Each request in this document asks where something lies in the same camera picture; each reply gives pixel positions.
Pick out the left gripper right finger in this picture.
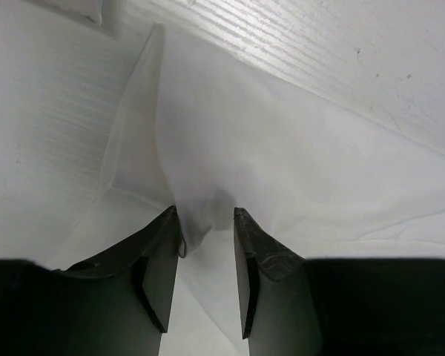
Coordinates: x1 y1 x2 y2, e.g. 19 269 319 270
234 208 445 355

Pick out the folded white cartoon t-shirt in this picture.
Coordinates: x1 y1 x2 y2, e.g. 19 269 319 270
39 0 108 26

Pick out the white t-shirt black graphic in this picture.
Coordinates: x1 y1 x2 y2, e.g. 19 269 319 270
99 22 445 356

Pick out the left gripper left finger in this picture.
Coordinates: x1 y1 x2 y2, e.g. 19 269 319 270
0 207 181 355

